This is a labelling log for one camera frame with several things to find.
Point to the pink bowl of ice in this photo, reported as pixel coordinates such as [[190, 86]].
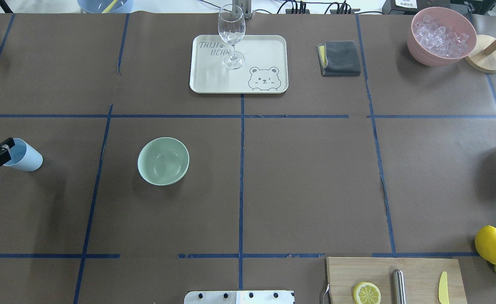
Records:
[[439, 36]]

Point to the yellow lemon rear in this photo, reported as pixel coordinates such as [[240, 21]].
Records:
[[485, 243]]

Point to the wooden cutting board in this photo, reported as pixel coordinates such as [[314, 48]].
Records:
[[421, 278]]

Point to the clear wine glass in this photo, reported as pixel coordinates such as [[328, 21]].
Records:
[[231, 29]]

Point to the cream bear print tray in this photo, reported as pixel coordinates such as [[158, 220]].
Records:
[[265, 70]]

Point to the light blue plastic cup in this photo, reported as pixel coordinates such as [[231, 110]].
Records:
[[24, 157]]

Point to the blue bowl with fork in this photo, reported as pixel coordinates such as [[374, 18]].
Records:
[[99, 6]]

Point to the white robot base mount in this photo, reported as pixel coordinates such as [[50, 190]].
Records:
[[240, 297]]

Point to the yellow plastic knife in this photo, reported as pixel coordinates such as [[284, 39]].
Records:
[[443, 293]]

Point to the light green bowl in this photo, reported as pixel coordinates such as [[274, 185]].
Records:
[[163, 161]]

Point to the wooden round stand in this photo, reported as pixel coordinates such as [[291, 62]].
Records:
[[483, 56]]

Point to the lemon half slice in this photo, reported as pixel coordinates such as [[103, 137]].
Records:
[[366, 293]]

